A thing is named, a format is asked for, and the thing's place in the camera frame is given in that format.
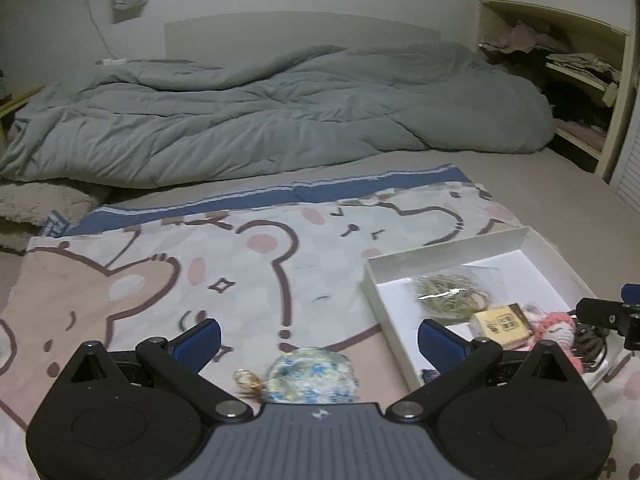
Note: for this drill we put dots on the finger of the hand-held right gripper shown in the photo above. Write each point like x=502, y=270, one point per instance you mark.
x=631, y=291
x=602, y=312

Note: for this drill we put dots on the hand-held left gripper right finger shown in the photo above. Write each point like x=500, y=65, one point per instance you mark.
x=440, y=346

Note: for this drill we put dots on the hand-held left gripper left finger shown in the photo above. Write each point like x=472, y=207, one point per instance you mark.
x=199, y=346

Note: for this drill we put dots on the brown and blue crochet piece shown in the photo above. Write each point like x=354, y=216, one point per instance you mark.
x=430, y=375

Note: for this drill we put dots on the pink crochet doll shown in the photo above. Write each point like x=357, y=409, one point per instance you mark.
x=557, y=332

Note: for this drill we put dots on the clear bag of rubber bands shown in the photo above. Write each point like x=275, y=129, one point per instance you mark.
x=450, y=292

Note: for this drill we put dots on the small yellow card box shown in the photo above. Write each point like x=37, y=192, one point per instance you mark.
x=502, y=325

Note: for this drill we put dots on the white cardboard box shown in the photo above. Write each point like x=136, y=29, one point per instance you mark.
x=525, y=270

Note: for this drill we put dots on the blue floral fabric pouch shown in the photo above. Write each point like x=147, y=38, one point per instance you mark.
x=310, y=376

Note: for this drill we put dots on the cartoon printed blanket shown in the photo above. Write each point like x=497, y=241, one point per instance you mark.
x=200, y=260

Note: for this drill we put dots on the white louvred door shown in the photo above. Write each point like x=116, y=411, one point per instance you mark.
x=629, y=165

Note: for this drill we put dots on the beige bed sheet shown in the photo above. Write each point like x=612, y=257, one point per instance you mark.
x=550, y=185

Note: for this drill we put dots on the cream shelf unit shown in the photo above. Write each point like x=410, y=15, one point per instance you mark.
x=617, y=95

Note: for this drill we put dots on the fluffy beige rug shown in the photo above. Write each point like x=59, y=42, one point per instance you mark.
x=45, y=205

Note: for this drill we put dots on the beige folded clothes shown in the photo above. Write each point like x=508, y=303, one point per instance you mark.
x=585, y=64

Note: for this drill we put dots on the grey duvet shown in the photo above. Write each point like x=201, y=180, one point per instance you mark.
x=250, y=110

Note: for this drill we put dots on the pink crumpled clothes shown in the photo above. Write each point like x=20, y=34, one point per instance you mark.
x=520, y=37

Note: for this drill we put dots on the white plug adapter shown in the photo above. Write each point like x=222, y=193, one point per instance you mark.
x=112, y=61

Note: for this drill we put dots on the wooden nightstand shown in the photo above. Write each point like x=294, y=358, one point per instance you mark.
x=15, y=105

